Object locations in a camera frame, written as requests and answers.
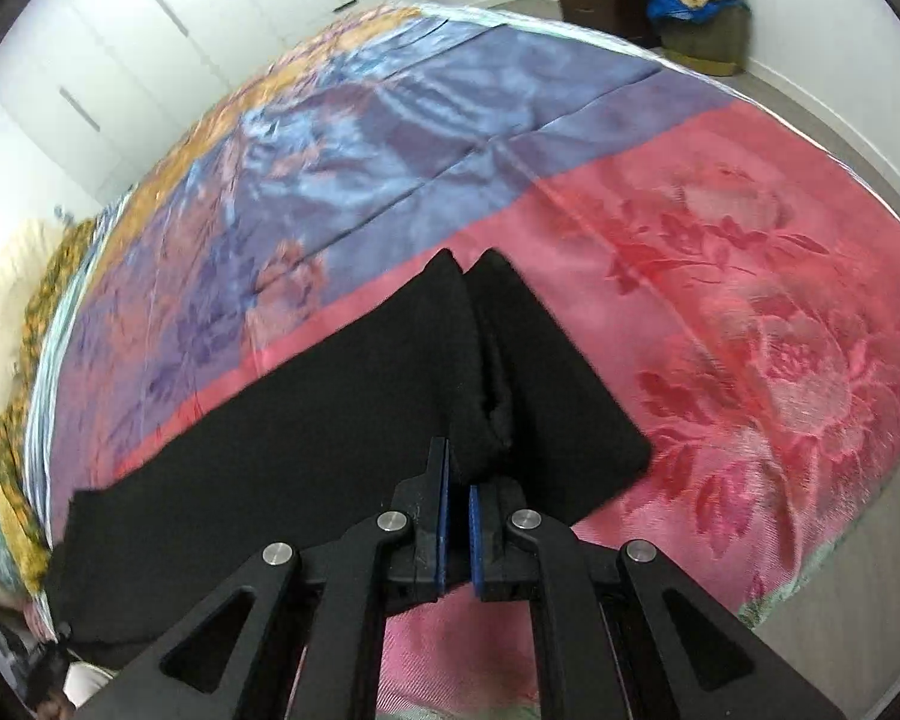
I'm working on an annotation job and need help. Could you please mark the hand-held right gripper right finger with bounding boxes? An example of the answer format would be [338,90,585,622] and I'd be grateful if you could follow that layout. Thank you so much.
[468,484,848,720]

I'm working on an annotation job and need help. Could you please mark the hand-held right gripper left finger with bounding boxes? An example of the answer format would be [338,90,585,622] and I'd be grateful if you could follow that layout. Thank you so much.
[77,436,451,720]

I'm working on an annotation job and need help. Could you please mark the black pants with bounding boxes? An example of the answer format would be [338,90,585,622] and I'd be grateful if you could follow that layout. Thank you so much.
[45,246,653,650]

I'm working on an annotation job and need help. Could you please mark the floral pink and blue blanket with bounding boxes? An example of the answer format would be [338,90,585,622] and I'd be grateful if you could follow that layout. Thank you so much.
[22,4,900,713]

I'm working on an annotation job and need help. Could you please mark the yellow floral cloth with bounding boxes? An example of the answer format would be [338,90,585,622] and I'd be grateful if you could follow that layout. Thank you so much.
[0,217,102,593]

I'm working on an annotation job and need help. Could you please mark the green laundry basket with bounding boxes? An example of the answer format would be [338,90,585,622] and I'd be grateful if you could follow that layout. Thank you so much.
[664,4,751,77]

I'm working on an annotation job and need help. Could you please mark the white wardrobe doors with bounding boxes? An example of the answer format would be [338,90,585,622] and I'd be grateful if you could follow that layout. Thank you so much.
[0,0,428,203]

